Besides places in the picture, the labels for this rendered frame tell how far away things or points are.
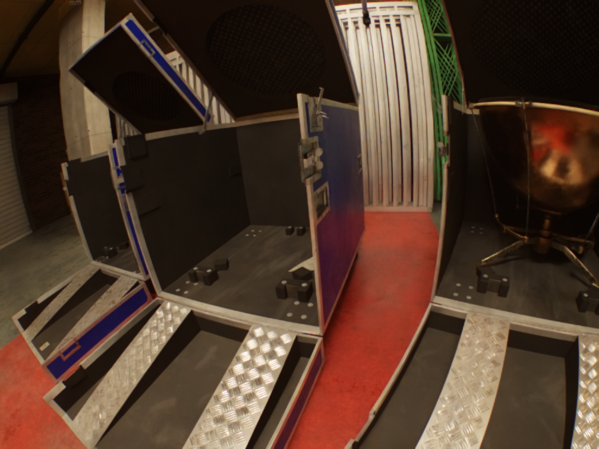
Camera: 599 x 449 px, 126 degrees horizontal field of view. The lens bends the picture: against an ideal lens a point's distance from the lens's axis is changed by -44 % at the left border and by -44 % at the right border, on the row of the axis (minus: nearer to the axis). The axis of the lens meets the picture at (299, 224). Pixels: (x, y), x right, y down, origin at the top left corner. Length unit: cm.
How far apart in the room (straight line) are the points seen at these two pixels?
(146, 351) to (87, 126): 267
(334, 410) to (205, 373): 52
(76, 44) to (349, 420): 403
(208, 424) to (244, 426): 12
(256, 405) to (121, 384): 58
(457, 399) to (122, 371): 124
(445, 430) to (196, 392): 86
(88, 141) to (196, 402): 292
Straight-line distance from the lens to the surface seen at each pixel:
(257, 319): 111
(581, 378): 117
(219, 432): 93
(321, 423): 98
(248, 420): 91
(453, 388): 97
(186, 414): 108
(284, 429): 86
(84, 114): 345
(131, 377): 121
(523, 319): 121
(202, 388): 113
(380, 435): 94
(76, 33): 388
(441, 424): 92
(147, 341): 128
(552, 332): 125
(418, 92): 269
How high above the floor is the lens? 87
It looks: 21 degrees down
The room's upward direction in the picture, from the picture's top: 6 degrees counter-clockwise
